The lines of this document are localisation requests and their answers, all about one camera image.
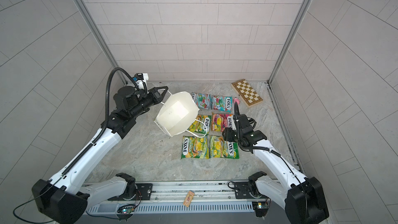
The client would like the yellow green tea candy bag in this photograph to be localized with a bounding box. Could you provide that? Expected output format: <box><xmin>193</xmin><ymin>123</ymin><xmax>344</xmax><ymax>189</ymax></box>
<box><xmin>187</xmin><ymin>115</ymin><xmax>210</xmax><ymax>135</ymax></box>

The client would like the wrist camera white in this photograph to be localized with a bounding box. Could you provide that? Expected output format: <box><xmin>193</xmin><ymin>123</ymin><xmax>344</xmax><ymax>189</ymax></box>
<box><xmin>133</xmin><ymin>73</ymin><xmax>149</xmax><ymax>89</ymax></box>
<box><xmin>227</xmin><ymin>116</ymin><xmax>236</xmax><ymax>130</ymax></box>

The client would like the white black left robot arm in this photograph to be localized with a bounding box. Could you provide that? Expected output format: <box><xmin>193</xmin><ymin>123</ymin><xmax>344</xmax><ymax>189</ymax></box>
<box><xmin>32</xmin><ymin>86</ymin><xmax>168</xmax><ymax>224</ymax></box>

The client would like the wooden chessboard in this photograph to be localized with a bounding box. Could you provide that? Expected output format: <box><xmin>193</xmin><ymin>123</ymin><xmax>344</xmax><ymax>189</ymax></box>
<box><xmin>232</xmin><ymin>79</ymin><xmax>263</xmax><ymax>108</ymax></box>

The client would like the teal Fox's candy bag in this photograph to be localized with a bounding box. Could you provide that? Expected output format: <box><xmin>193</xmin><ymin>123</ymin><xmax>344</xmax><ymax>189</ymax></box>
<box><xmin>211</xmin><ymin>95</ymin><xmax>233</xmax><ymax>113</ymax></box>

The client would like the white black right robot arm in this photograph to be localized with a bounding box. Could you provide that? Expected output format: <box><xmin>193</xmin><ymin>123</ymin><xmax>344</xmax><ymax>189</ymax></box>
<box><xmin>222</xmin><ymin>114</ymin><xmax>330</xmax><ymax>224</ymax></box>

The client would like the small pink toy on table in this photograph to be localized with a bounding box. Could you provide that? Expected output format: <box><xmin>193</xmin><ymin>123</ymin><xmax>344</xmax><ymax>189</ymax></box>
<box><xmin>233</xmin><ymin>97</ymin><xmax>240</xmax><ymax>105</ymax></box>

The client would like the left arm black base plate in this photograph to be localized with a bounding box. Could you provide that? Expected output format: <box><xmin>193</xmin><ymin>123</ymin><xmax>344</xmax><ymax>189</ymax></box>
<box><xmin>108</xmin><ymin>183</ymin><xmax>153</xmax><ymax>201</ymax></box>

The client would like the right electronics board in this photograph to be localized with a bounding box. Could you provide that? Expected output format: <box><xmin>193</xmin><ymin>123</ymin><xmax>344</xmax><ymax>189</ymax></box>
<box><xmin>252</xmin><ymin>201</ymin><xmax>269</xmax><ymax>218</ymax></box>

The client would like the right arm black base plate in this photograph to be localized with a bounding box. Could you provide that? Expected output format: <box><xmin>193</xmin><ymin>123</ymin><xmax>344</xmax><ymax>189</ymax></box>
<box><xmin>227</xmin><ymin>181</ymin><xmax>268</xmax><ymax>199</ymax></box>

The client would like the electronics board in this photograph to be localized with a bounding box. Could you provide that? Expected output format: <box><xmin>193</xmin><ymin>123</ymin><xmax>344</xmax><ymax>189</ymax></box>
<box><xmin>117</xmin><ymin>204</ymin><xmax>136</xmax><ymax>215</ymax></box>
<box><xmin>252</xmin><ymin>201</ymin><xmax>269</xmax><ymax>218</ymax></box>

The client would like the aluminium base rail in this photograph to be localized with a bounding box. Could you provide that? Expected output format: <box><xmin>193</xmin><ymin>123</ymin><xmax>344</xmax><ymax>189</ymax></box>
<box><xmin>79</xmin><ymin>177</ymin><xmax>265</xmax><ymax>206</ymax></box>

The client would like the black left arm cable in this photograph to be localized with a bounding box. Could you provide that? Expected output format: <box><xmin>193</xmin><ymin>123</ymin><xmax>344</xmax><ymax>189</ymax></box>
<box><xmin>12</xmin><ymin>67</ymin><xmax>141</xmax><ymax>224</ymax></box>

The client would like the green Fox's spring tea bag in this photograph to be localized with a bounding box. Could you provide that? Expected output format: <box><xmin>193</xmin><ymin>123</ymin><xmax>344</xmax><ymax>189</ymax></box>
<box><xmin>181</xmin><ymin>136</ymin><xmax>210</xmax><ymax>159</ymax></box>

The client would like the orange Fox's candy bag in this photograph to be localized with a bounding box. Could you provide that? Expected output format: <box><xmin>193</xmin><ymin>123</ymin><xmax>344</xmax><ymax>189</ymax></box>
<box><xmin>211</xmin><ymin>113</ymin><xmax>233</xmax><ymax>132</ymax></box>

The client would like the grey metal corner profile left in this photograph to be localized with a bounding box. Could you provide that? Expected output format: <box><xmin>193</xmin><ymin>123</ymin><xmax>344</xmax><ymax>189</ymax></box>
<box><xmin>73</xmin><ymin>0</ymin><xmax>118</xmax><ymax>68</ymax></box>

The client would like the teal pink blossom candy bag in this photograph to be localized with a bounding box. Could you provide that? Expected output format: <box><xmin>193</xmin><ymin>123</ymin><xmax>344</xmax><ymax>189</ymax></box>
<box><xmin>191</xmin><ymin>92</ymin><xmax>212</xmax><ymax>110</ymax></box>

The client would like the white paper shopping bag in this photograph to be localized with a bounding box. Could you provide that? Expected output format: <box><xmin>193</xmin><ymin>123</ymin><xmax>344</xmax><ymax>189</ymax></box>
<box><xmin>154</xmin><ymin>91</ymin><xmax>209</xmax><ymax>138</ymax></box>

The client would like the grey metal corner profile right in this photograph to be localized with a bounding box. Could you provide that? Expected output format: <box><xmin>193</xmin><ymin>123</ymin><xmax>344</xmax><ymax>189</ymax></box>
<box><xmin>268</xmin><ymin>0</ymin><xmax>312</xmax><ymax>85</ymax></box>

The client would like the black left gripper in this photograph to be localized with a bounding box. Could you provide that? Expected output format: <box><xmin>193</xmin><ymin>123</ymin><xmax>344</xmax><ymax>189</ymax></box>
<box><xmin>126</xmin><ymin>86</ymin><xmax>169</xmax><ymax>120</ymax></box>

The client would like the left electronics board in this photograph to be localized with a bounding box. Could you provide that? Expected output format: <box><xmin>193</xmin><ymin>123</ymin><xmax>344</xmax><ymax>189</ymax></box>
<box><xmin>117</xmin><ymin>204</ymin><xmax>136</xmax><ymax>215</ymax></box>

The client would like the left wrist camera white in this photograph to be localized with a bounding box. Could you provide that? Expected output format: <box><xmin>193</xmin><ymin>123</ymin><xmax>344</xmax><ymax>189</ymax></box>
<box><xmin>133</xmin><ymin>73</ymin><xmax>149</xmax><ymax>89</ymax></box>

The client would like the small wooden tag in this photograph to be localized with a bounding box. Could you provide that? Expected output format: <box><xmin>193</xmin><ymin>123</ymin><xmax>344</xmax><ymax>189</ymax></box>
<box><xmin>183</xmin><ymin>191</ymin><xmax>195</xmax><ymax>207</ymax></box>

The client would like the dark green candy bag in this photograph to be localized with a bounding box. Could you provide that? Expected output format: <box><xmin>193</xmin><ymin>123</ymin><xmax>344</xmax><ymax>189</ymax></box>
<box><xmin>209</xmin><ymin>136</ymin><xmax>239</xmax><ymax>159</ymax></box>

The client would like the grey metal corner profile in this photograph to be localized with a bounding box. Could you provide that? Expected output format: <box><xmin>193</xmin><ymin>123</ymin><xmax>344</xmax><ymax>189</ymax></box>
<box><xmin>268</xmin><ymin>0</ymin><xmax>312</xmax><ymax>85</ymax></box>
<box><xmin>73</xmin><ymin>0</ymin><xmax>118</xmax><ymax>68</ymax></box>

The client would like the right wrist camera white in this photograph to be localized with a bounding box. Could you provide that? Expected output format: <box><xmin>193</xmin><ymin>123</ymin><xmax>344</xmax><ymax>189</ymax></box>
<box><xmin>227</xmin><ymin>116</ymin><xmax>236</xmax><ymax>130</ymax></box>

